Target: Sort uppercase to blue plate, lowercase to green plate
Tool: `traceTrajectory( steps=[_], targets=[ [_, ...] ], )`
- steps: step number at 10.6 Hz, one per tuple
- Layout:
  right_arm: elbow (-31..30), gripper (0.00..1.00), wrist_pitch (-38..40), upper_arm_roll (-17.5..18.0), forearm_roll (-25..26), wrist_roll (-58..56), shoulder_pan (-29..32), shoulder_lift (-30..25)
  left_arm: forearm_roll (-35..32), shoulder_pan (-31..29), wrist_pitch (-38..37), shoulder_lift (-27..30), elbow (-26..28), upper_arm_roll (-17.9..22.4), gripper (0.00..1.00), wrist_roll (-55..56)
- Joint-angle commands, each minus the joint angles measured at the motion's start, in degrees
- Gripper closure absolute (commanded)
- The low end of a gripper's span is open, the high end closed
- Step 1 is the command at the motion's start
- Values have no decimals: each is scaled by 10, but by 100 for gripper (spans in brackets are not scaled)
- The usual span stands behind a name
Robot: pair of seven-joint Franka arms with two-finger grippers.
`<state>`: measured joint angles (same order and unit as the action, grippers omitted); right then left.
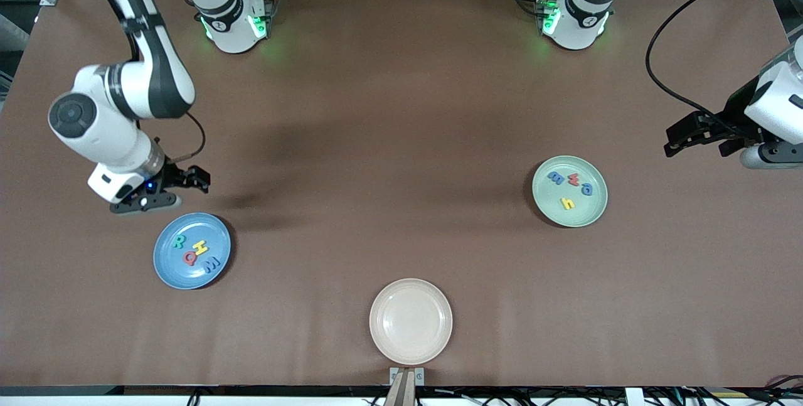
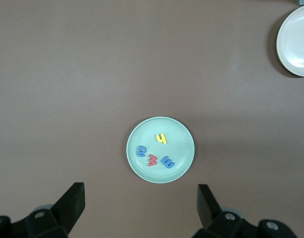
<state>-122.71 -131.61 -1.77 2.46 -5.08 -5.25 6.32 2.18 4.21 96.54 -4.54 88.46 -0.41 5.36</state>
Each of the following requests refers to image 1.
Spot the blue plate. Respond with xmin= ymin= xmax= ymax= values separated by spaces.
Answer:
xmin=152 ymin=212 xmax=232 ymax=291

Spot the green plate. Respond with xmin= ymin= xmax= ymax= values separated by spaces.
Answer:
xmin=531 ymin=155 xmax=609 ymax=228

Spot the beige plate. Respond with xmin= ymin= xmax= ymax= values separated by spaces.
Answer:
xmin=369 ymin=278 xmax=454 ymax=366

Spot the grey base connector box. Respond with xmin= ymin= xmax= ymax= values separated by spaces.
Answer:
xmin=533 ymin=0 xmax=560 ymax=35
xmin=251 ymin=0 xmax=275 ymax=38

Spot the brown table cover mat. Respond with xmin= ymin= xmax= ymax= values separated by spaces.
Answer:
xmin=0 ymin=0 xmax=803 ymax=388

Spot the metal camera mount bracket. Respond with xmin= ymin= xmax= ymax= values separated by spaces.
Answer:
xmin=389 ymin=366 xmax=425 ymax=406

